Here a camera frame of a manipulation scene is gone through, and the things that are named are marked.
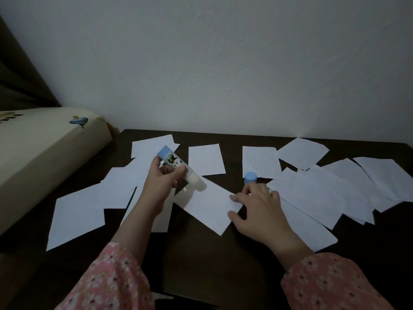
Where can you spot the person's left hand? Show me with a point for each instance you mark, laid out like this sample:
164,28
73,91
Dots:
159,190

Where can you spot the person's right hand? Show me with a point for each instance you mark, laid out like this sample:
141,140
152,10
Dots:
267,219

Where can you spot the white panda print glue stick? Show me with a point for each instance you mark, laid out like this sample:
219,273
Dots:
174,161

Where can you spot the white paper sheets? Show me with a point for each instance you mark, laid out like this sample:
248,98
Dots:
145,148

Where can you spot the blue glue stick cap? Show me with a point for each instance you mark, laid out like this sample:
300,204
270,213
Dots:
250,178

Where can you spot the person's left forearm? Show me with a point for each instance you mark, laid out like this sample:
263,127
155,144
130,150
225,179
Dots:
129,235

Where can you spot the person's right forearm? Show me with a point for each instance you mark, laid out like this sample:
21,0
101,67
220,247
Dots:
322,280

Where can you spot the beige mattress with whale print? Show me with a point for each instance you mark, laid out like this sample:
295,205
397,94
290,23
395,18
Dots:
38,164

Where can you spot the dark brown curtain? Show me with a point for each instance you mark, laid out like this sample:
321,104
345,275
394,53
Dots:
19,83

